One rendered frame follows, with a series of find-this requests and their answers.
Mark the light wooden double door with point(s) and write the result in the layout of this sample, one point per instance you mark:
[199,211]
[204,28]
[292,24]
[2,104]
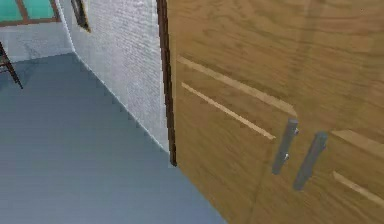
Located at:
[233,66]

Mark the dark brown wooden chair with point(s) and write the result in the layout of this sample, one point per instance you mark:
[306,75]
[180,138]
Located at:
[8,66]

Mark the brown framed window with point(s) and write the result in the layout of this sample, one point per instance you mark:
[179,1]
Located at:
[30,10]

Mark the dark framed wall picture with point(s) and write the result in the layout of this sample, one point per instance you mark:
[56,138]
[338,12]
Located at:
[80,14]

